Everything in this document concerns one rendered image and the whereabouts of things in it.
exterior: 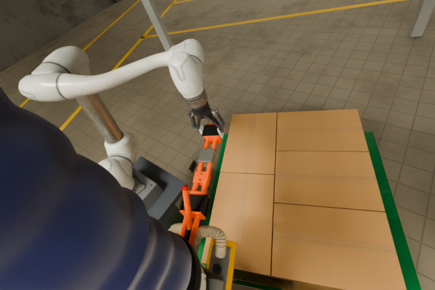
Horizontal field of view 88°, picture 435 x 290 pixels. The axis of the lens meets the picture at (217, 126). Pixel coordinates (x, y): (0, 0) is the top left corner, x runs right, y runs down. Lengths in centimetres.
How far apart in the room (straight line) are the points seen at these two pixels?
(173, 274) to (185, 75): 57
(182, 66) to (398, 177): 203
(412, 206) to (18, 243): 226
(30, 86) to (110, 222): 80
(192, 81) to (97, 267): 61
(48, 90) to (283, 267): 135
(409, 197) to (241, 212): 135
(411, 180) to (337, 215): 101
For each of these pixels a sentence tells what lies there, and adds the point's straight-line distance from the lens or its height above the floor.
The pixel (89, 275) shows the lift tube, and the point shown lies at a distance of 37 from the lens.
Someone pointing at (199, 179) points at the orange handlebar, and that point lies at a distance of 92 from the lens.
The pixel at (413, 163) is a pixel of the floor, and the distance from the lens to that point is 251.
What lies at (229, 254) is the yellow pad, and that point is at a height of 109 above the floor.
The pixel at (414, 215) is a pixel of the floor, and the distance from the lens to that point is 227.
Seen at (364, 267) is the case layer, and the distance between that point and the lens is 148.
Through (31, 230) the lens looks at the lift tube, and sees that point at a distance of 30.
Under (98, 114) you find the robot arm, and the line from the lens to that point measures 130.
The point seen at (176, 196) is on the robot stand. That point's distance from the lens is 149.
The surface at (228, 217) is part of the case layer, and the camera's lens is 155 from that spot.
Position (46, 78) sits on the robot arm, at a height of 166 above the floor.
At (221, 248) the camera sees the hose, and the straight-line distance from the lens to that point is 88.
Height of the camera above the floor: 196
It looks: 45 degrees down
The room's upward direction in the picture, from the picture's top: 22 degrees counter-clockwise
